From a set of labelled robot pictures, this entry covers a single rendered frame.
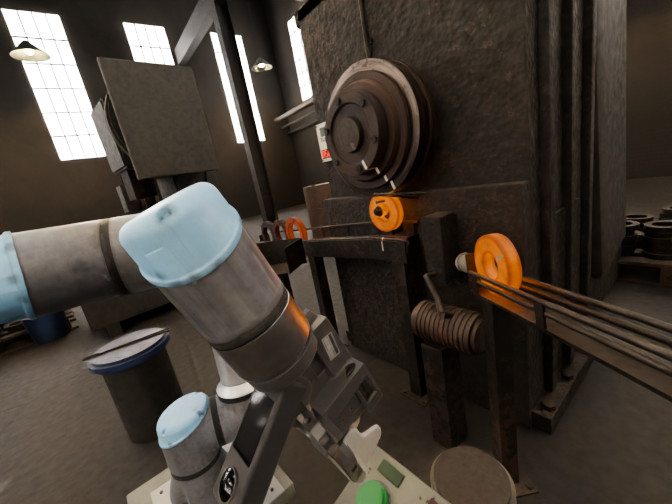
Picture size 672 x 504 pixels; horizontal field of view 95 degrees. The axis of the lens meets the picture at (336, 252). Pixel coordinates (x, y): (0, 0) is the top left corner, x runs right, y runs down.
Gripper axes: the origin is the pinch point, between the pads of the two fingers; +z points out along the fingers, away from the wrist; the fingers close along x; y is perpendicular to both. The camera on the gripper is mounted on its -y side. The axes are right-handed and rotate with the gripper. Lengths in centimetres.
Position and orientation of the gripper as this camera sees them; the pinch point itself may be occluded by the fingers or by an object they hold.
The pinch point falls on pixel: (352, 476)
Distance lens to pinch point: 44.1
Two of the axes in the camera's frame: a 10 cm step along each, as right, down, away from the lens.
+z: 4.3, 7.9, 4.3
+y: 6.5, -6.0, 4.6
